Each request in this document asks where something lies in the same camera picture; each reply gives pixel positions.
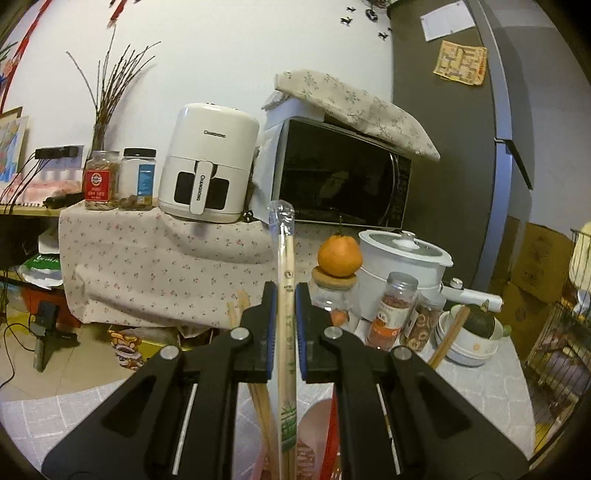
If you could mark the dark green squash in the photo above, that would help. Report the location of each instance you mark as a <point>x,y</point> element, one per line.
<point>482,323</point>

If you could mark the black device on floor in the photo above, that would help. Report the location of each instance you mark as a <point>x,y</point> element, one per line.
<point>44,332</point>

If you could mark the framed colourful picture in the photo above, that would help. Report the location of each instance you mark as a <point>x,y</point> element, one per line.
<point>11,147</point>

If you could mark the small orange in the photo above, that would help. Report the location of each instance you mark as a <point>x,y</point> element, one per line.
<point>340,318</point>

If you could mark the black microwave oven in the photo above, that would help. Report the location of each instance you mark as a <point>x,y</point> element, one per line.
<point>341,170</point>

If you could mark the red hanging decoration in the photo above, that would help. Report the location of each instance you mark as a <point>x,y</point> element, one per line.
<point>23,41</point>

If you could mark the cardboard box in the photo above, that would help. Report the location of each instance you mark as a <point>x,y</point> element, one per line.
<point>542,256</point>
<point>517,314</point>

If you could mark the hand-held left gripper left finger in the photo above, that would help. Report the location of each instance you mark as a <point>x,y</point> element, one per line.
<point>267,332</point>

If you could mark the large orange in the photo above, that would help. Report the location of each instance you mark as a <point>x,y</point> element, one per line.
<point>339,256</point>

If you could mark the colourful printed box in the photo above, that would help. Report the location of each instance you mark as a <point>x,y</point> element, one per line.
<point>129,348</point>

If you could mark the green plastic item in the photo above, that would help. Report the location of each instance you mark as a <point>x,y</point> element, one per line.
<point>507,330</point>

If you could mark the grey refrigerator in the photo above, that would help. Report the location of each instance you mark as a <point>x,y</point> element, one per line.
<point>461,161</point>

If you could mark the stack of white bowls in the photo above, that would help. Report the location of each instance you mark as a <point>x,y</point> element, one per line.
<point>471,353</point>

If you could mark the glass jar with wooden lid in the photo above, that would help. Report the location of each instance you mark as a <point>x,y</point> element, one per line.
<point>330,297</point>

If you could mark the red spice jar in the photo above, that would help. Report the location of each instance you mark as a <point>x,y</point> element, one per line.
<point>392,314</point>

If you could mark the white jar with blue label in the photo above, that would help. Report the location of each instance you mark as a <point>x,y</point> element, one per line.
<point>138,180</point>

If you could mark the floral cloth cover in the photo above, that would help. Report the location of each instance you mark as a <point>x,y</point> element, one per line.
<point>360,106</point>

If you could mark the green plastic bag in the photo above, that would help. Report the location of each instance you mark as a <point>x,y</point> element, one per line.
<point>44,266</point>

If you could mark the floral tablecloth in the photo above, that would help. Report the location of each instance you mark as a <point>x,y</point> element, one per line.
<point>161,267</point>

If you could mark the vase of dry twigs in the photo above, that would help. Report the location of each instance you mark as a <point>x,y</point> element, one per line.
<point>111,92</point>

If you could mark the peanut jar with red label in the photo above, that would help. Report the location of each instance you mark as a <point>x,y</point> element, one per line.
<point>101,182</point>

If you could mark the white air fryer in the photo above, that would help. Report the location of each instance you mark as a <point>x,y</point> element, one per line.
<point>207,152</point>

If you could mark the black power strip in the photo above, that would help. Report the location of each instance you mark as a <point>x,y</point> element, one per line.
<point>57,152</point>

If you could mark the yellow printed paper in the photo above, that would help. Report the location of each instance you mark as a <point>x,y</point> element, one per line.
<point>461,63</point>

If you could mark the pair of chopsticks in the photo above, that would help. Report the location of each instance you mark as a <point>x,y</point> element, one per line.
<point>287,286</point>

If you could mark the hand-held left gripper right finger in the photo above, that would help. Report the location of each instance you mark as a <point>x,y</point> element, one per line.
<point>301,332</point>

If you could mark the jar of dried slices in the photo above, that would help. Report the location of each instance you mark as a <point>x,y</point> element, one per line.
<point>422,327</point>

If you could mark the white grid tablecloth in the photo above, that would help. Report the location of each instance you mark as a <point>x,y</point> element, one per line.
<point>55,424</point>

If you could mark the white paper sheet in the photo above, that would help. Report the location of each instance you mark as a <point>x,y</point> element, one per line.
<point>447,23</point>

